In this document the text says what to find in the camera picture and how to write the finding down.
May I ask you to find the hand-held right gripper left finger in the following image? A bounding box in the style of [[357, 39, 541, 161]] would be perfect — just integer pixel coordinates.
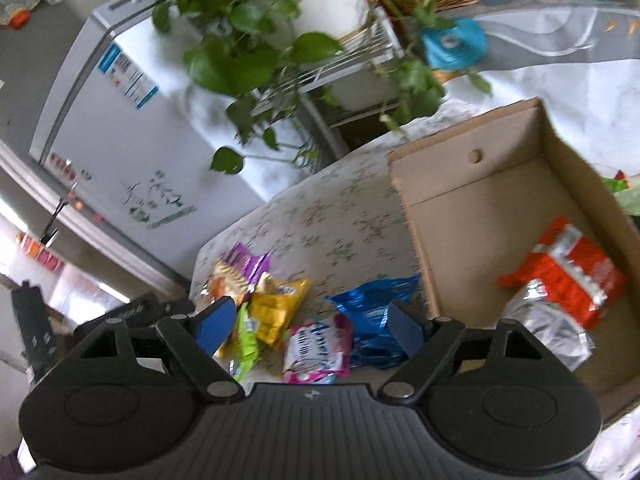
[[74, 296, 246, 403]]

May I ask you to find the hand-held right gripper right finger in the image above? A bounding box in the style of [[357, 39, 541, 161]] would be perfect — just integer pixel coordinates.
[[377, 301, 548, 406]]

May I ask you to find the green snack packet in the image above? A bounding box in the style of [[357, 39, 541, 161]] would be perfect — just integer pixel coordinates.
[[230, 305, 262, 381]]

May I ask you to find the cream orange snack packet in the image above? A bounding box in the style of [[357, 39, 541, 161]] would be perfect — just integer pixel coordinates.
[[202, 260, 253, 311]]

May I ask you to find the blue snack packet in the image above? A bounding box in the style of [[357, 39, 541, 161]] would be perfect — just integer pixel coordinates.
[[325, 274, 423, 370]]

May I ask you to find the yellow snack packet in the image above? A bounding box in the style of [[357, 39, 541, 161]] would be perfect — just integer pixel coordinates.
[[248, 272, 312, 347]]

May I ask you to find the purple snack packet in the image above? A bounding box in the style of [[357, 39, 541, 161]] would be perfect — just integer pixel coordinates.
[[220, 241, 272, 286]]

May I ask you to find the pink snack packet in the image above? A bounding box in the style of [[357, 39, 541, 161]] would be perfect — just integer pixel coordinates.
[[281, 314, 353, 385]]

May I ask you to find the cardboard box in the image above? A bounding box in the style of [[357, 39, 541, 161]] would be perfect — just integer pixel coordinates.
[[387, 97, 640, 428]]

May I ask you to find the floral tablecloth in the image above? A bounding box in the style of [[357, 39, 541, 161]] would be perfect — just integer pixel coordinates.
[[189, 100, 501, 386]]

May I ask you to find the silver snack packet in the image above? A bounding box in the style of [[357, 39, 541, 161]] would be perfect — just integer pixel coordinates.
[[500, 280, 596, 371]]

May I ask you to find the white refrigerator with green print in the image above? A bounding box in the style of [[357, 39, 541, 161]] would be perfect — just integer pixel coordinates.
[[29, 0, 326, 283]]

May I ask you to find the green red packet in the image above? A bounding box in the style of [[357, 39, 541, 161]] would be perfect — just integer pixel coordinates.
[[602, 170, 640, 216]]

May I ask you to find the white metal plant rack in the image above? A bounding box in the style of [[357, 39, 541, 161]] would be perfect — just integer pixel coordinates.
[[250, 7, 416, 161]]

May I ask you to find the white grey tablecloth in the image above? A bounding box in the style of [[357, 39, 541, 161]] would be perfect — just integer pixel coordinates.
[[440, 0, 640, 176]]

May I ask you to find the blue round object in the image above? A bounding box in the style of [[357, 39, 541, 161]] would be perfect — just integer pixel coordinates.
[[420, 17, 488, 71]]

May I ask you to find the green leafy pothos plant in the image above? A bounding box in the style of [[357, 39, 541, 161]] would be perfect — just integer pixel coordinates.
[[150, 0, 493, 176]]

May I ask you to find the white plant pot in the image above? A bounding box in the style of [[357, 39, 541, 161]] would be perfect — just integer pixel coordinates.
[[265, 0, 371, 51]]

